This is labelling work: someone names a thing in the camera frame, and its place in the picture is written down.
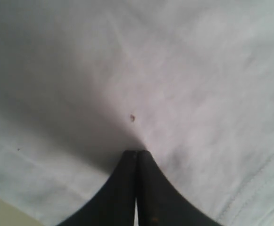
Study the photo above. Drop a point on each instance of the white t-shirt red lettering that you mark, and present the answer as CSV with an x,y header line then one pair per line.
x,y
192,81

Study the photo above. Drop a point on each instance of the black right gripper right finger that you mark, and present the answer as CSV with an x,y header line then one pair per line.
x,y
158,202

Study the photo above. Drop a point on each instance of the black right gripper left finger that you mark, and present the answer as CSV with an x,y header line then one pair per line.
x,y
114,203

